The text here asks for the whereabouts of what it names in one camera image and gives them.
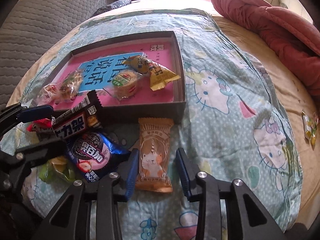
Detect orange cat snack packet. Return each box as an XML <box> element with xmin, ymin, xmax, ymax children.
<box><xmin>136</xmin><ymin>118</ymin><xmax>174</xmax><ymax>193</ymax></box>

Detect green milk knot packet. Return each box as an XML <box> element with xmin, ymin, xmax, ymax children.
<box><xmin>39</xmin><ymin>156</ymin><xmax>76</xmax><ymax>184</ymax></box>

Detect red snack packet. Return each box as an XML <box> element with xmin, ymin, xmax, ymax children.
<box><xmin>27</xmin><ymin>118</ymin><xmax>54</xmax><ymax>137</ymax></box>

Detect blue Oreo packet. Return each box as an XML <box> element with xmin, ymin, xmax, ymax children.
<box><xmin>67</xmin><ymin>132</ymin><xmax>131</xmax><ymax>183</ymax></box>

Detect black Snickers bar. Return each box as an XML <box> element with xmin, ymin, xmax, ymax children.
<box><xmin>52</xmin><ymin>90</ymin><xmax>103</xmax><ymax>139</ymax></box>

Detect brown pastry clear packet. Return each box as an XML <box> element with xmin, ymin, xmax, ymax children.
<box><xmin>59</xmin><ymin>70</ymin><xmax>83</xmax><ymax>102</ymax></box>

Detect round pizza biscuit packet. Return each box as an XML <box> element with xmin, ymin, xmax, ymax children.
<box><xmin>103</xmin><ymin>69</ymin><xmax>143</xmax><ymax>101</ymax></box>

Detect yellow cow candy packet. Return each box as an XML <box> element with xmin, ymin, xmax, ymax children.
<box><xmin>123</xmin><ymin>55</ymin><xmax>181</xmax><ymax>91</ymax></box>

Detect Hello Kitty teal blanket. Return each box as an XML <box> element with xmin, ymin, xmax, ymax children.
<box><xmin>19</xmin><ymin>9</ymin><xmax>303</xmax><ymax>239</ymax></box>

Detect dark shallow cardboard box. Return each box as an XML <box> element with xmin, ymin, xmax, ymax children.
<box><xmin>31</xmin><ymin>31</ymin><xmax>186</xmax><ymax>124</ymax></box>

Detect pink book with blue title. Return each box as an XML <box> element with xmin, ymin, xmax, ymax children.
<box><xmin>52</xmin><ymin>40</ymin><xmax>176</xmax><ymax>111</ymax></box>

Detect grey quilted headboard cover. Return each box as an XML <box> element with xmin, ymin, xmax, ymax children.
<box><xmin>1</xmin><ymin>0</ymin><xmax>112</xmax><ymax>108</ymax></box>

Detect small candies on bed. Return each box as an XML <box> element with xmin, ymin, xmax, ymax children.
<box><xmin>302</xmin><ymin>111</ymin><xmax>319</xmax><ymax>150</ymax></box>

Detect dark blue patterned cloth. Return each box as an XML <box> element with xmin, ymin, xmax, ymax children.
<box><xmin>92</xmin><ymin>0</ymin><xmax>131</xmax><ymax>17</ymax></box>

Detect red quilted comforter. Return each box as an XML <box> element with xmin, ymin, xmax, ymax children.
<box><xmin>211</xmin><ymin>0</ymin><xmax>319</xmax><ymax>97</ymax></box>

